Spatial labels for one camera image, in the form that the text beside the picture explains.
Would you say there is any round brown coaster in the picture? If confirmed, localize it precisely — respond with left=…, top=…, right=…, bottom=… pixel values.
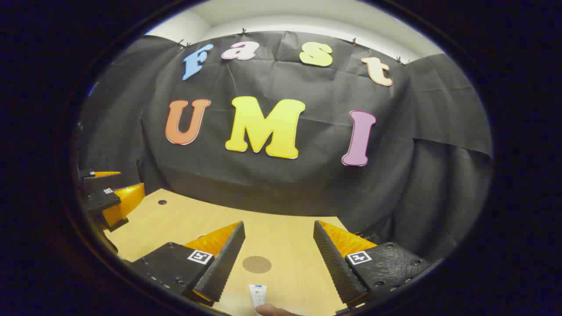
left=242, top=256, right=272, bottom=274

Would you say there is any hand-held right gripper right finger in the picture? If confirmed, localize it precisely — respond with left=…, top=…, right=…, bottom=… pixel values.
left=313, top=220, right=433, bottom=310

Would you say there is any white toothpaste tube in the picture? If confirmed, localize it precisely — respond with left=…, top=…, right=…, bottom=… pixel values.
left=249, top=284, right=267, bottom=314

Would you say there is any wooden desktop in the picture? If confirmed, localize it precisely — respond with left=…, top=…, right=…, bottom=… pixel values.
left=103, top=189, right=352, bottom=316

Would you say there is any black backdrop cloth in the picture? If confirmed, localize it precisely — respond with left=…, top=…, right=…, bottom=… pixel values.
left=77, top=30, right=493, bottom=264

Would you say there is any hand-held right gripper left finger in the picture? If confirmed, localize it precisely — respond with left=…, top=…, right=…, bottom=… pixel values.
left=125, top=221, right=246, bottom=308

